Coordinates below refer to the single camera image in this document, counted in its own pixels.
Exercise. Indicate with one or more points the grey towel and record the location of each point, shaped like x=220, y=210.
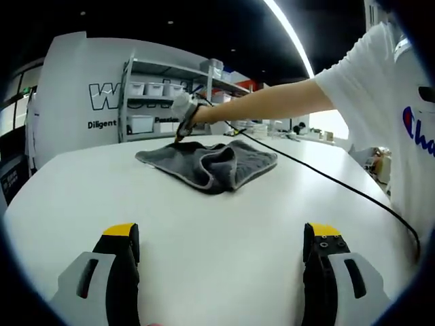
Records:
x=217, y=163

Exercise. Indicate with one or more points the person's left hand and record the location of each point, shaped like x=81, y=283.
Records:
x=153, y=324

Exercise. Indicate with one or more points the white lidded storage box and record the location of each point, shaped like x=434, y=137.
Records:
x=136, y=89
x=174, y=90
x=154, y=89

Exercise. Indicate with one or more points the grey metal shelf unit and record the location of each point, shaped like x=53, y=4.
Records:
x=190, y=73

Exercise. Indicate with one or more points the grey storage bin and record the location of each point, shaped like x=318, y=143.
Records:
x=215, y=65

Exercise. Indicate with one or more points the long ceiling light strip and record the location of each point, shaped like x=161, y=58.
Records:
x=292, y=34

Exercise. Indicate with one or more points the black cabinet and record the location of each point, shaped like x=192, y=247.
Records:
x=13, y=173

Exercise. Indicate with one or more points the small cardboard box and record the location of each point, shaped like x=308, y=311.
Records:
x=327, y=136

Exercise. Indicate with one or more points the person in white t-shirt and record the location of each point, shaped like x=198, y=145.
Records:
x=374, y=102

